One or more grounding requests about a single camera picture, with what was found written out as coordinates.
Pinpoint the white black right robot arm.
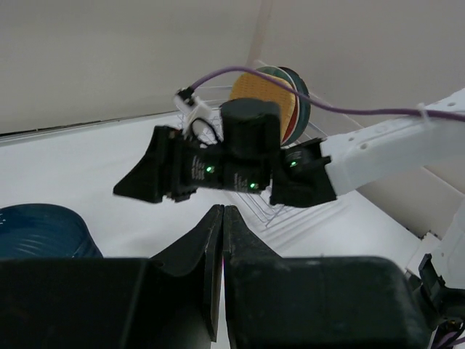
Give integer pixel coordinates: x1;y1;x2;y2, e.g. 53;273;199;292
113;91;464;348

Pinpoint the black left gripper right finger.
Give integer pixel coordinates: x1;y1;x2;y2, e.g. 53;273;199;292
223;206;432;348

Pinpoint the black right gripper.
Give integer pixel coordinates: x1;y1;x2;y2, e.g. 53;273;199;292
113;126;224;204

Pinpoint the red teal round plate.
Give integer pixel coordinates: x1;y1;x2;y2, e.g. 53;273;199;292
280;66;300;145

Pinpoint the teal round floral plate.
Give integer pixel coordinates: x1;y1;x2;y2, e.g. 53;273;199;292
257;65;311;143

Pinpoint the woven bamboo square tray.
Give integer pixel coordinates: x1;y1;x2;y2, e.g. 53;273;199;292
229;73;296;143

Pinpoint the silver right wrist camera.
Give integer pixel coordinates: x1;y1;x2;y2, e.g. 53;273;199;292
173;87;225;139

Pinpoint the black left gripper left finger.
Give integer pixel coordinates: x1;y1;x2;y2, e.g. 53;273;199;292
1;205;224;348

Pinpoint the white wire dish rack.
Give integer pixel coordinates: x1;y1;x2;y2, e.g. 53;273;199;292
177;85;331;230

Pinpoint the dark blue heart-shaped plate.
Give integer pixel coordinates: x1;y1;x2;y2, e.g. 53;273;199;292
1;204;102;260

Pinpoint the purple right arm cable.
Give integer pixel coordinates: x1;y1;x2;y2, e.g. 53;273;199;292
187;65;465;121

